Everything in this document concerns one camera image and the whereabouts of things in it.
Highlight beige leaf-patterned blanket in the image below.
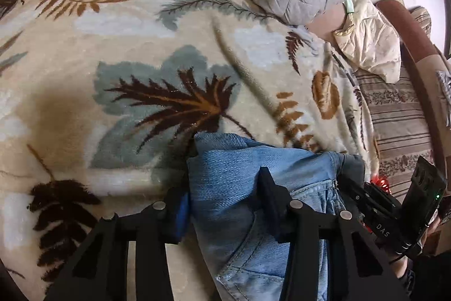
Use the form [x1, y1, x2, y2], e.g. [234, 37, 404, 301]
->
[0, 0, 379, 301]

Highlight red black strap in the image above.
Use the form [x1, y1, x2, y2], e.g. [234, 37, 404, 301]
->
[370, 177, 392, 196]

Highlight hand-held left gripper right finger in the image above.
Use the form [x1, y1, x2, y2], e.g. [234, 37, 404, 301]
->
[258, 166, 411, 301]

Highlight striped brown sofa upholstery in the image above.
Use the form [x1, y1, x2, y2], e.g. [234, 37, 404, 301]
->
[352, 66, 437, 203]

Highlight person's right hand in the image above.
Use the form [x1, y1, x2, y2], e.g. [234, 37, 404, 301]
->
[388, 216, 442, 278]

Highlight blue denim pants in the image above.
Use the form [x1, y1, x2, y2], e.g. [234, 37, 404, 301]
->
[187, 132, 363, 301]

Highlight cream quilted cloth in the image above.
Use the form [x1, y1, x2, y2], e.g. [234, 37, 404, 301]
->
[333, 0, 402, 83]

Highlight silver patterned cushion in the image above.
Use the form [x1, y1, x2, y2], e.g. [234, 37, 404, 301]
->
[435, 69, 451, 129]

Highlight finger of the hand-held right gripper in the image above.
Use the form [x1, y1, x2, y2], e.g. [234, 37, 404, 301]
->
[338, 155, 367, 190]

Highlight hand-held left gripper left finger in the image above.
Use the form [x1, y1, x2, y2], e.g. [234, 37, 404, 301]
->
[44, 186, 191, 301]

